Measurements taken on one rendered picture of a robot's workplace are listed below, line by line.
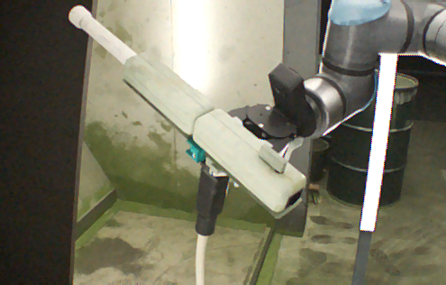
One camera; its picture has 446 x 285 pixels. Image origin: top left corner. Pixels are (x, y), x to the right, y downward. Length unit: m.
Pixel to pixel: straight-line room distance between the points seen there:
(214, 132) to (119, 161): 2.55
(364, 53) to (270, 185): 0.31
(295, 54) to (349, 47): 1.78
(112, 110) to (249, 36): 1.02
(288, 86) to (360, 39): 0.18
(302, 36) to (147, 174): 1.34
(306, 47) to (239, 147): 1.99
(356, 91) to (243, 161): 0.30
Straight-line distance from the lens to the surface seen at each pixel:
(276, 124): 0.64
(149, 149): 2.93
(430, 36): 0.75
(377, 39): 0.73
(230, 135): 0.54
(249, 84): 2.58
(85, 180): 3.01
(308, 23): 2.47
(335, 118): 0.72
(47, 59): 1.11
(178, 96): 0.58
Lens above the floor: 1.56
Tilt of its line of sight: 21 degrees down
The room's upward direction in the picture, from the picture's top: straight up
